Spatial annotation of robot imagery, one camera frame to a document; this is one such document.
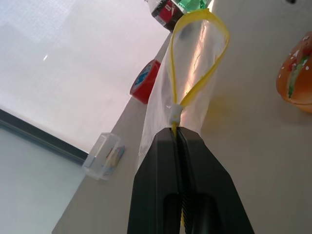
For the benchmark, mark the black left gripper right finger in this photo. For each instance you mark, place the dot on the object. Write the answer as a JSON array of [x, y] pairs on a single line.
[[209, 185]]

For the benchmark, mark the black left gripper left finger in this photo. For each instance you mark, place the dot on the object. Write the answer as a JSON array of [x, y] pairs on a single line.
[[156, 182]]

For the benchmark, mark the clear yellow-zipper plastic bag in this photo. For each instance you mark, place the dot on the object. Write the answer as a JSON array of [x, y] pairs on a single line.
[[195, 73]]

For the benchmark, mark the clear plastic box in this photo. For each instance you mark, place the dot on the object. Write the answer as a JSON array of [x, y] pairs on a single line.
[[104, 157]]

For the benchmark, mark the red tape roll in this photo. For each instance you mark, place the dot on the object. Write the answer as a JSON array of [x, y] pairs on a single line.
[[143, 83]]

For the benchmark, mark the toy hamburger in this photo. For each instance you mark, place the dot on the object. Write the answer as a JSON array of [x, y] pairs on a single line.
[[296, 75]]

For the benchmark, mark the red and black packet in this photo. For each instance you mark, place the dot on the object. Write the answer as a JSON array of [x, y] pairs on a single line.
[[167, 12]]

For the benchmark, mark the green bottle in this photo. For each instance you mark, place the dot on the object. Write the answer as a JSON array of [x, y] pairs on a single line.
[[192, 5]]

